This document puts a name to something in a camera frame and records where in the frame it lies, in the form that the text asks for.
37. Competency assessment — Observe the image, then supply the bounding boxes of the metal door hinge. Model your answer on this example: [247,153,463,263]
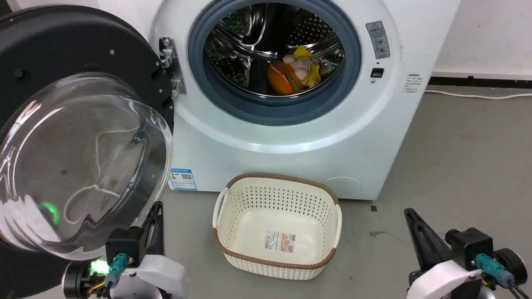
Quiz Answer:
[159,37,187,97]

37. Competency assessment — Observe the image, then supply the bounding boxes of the small printed text label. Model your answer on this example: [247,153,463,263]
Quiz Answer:
[405,74,424,94]

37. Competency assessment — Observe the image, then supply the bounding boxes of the white front-load washing machine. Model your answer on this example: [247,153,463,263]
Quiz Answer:
[148,0,462,202]

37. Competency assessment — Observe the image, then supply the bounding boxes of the teal connector cable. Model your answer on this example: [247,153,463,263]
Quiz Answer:
[103,252,128,296]
[475,253,532,299]

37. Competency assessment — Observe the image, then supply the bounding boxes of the teal right connector cable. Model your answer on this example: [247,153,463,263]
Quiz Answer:
[475,253,532,299]

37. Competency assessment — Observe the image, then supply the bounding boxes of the orange hamburger plush toy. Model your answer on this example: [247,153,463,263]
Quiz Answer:
[266,62,306,95]

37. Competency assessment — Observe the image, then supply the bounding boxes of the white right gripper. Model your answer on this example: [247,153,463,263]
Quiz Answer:
[404,208,528,299]

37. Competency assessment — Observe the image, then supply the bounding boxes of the black washer door with glass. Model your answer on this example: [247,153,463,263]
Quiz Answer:
[0,4,175,299]

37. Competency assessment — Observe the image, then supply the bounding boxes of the yellow and pink doll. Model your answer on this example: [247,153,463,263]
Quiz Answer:
[283,46,333,88]

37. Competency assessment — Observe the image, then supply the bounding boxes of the round white filter cover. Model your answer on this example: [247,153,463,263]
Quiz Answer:
[322,176,363,199]

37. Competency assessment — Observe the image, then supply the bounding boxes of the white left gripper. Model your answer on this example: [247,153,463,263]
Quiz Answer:
[62,201,188,299]

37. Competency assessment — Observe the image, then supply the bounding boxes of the blue energy sticker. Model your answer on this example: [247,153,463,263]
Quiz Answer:
[170,168,197,191]

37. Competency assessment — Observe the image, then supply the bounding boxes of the black baseboard strip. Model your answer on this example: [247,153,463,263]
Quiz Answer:
[428,76,532,89]

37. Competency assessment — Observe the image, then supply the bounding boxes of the teal left connector cable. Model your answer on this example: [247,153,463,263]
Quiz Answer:
[103,252,128,296]

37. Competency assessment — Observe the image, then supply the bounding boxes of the white floor cable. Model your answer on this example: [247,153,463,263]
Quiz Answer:
[424,89,532,100]

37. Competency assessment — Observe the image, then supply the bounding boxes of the grey warning label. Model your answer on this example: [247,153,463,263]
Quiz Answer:
[366,21,390,59]

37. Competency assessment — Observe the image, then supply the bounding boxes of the cream plastic laundry basket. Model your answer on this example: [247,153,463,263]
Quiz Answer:
[212,173,342,280]

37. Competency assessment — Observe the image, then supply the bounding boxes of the stainless steel drum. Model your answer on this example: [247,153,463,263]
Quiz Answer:
[203,0,346,98]

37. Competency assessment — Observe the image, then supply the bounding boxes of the paper basket label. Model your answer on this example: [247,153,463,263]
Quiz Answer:
[265,231,296,253]

